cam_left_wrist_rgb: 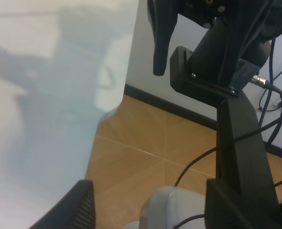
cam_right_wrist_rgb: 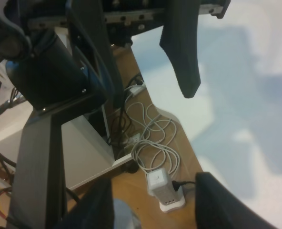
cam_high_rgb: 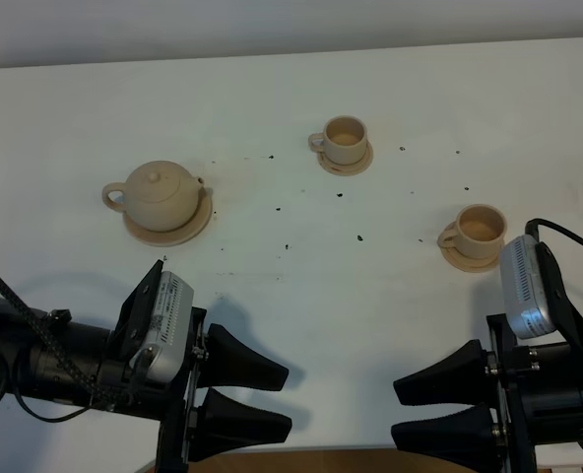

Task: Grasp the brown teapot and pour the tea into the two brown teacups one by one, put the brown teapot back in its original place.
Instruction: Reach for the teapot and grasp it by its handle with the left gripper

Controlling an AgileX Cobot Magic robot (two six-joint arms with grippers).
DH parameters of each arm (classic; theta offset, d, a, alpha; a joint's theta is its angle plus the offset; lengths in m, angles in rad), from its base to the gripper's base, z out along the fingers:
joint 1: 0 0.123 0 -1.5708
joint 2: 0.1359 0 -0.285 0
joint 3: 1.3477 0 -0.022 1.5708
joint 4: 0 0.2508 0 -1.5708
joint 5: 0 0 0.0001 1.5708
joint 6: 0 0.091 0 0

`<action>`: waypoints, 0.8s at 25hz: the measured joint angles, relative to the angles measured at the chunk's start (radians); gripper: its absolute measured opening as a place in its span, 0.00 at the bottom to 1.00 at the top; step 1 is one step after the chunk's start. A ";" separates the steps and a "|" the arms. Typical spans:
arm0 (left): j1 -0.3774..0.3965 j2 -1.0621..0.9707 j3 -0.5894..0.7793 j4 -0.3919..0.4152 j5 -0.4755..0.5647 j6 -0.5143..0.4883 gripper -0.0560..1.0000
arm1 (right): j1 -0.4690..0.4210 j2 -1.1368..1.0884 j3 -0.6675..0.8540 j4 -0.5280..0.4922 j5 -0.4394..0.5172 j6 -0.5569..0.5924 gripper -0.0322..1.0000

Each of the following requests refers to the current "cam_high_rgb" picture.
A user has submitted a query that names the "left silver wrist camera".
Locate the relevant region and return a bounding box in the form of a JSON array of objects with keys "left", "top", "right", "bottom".
[{"left": 130, "top": 271, "right": 194, "bottom": 384}]

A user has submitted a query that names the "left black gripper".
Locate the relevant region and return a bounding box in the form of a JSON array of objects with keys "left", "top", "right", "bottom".
[{"left": 104, "top": 305, "right": 292, "bottom": 472}]

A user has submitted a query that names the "far beige teacup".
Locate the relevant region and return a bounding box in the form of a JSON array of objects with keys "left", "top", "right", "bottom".
[{"left": 308, "top": 115, "right": 368, "bottom": 166}]

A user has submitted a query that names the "near beige cup saucer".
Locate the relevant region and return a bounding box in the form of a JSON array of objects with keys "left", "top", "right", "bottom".
[{"left": 437, "top": 221, "right": 504, "bottom": 273}]

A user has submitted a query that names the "far beige cup saucer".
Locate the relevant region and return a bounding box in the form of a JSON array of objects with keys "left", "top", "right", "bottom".
[{"left": 317, "top": 143, "right": 373, "bottom": 176}]

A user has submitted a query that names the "beige teacup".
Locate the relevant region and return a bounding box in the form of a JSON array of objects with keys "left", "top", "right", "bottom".
[
  {"left": 308, "top": 115, "right": 368, "bottom": 166},
  {"left": 437, "top": 204, "right": 507, "bottom": 260}
]

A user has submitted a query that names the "near beige teacup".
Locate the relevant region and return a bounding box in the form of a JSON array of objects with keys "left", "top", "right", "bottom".
[{"left": 437, "top": 204, "right": 507, "bottom": 260}]

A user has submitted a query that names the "beige cup saucer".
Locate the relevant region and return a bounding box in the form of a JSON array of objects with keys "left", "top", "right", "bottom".
[
  {"left": 437, "top": 221, "right": 504, "bottom": 273},
  {"left": 317, "top": 143, "right": 373, "bottom": 176}
]

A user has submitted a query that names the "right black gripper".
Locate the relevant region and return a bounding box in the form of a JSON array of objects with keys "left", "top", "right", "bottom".
[{"left": 391, "top": 314, "right": 538, "bottom": 472}]

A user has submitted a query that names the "beige ceramic teapot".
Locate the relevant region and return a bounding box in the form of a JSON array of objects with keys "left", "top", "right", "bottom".
[{"left": 101, "top": 161, "right": 204, "bottom": 233}]

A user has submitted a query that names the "beige teapot saucer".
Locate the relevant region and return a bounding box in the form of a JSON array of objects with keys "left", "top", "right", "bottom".
[{"left": 122, "top": 187, "right": 213, "bottom": 247}]

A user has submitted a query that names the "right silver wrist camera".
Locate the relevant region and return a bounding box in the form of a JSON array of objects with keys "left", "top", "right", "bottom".
[{"left": 499, "top": 235, "right": 556, "bottom": 340}]

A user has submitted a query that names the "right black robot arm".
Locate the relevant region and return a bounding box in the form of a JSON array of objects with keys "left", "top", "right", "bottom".
[{"left": 391, "top": 314, "right": 583, "bottom": 472}]

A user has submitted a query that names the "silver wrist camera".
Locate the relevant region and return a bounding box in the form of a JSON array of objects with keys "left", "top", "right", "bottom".
[
  {"left": 130, "top": 271, "right": 194, "bottom": 384},
  {"left": 499, "top": 235, "right": 556, "bottom": 340}
]

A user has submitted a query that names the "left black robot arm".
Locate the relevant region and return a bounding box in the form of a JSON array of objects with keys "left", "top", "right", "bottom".
[{"left": 0, "top": 296, "right": 292, "bottom": 472}]

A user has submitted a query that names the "right black camera cable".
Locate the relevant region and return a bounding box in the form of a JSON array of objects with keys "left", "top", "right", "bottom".
[{"left": 525, "top": 218, "right": 583, "bottom": 260}]

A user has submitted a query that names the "left black braided cable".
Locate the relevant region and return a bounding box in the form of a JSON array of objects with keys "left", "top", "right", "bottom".
[{"left": 0, "top": 254, "right": 140, "bottom": 424}]

